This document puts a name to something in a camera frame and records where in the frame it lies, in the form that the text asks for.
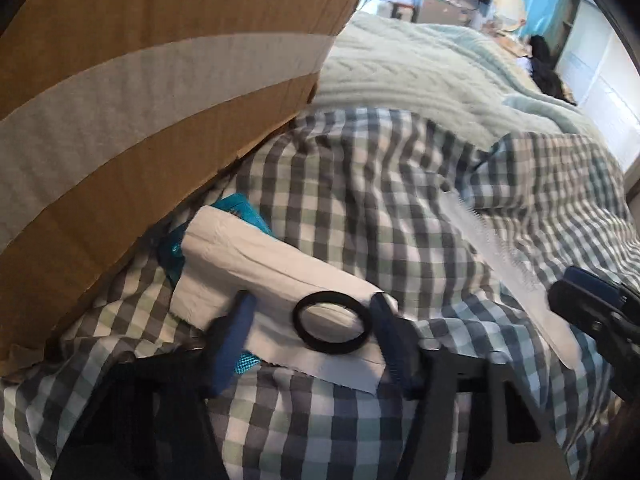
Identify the white cloth pad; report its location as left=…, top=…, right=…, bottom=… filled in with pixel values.
left=169, top=204, right=402, bottom=396

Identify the white louvered wardrobe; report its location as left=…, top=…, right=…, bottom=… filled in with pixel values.
left=556, top=0, right=639, bottom=171

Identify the black clothes pile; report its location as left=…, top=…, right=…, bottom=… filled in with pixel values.
left=529, top=35, right=575, bottom=105

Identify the teal foil packet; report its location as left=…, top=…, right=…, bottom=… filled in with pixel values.
left=156, top=193, right=274, bottom=376

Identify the pale green knit blanket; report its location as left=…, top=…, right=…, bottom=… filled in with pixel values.
left=311, top=11, right=603, bottom=148

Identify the round vanity mirror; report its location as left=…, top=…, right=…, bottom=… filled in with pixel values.
left=492, top=0, right=527, bottom=32

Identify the grey mini fridge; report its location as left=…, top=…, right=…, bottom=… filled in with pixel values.
left=414, top=0, right=474, bottom=26

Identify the brown cardboard box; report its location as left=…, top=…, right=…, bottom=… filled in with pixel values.
left=1, top=0, right=358, bottom=375

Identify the black hair tie ring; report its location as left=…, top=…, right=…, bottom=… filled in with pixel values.
left=290, top=289, right=374, bottom=356

